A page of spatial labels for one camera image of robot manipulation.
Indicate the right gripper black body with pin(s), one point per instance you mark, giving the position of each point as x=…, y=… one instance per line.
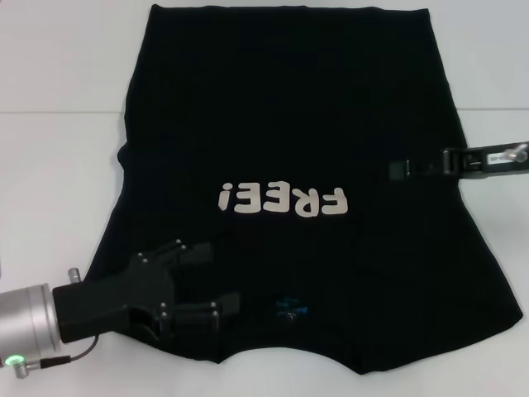
x=496, y=169

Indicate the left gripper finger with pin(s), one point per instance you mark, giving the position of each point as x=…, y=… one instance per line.
x=198, y=253
x=194, y=316

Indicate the silver stud on left wrist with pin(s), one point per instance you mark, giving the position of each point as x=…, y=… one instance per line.
x=74, y=276

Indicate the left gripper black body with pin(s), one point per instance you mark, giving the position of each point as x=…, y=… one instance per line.
x=107, y=299

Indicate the black shirt with FREE print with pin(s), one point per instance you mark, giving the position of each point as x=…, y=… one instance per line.
x=289, y=124

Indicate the left robot arm silver white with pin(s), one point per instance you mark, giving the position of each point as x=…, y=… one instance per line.
x=29, y=318

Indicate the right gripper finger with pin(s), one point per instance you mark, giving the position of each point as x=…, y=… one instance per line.
x=397, y=170

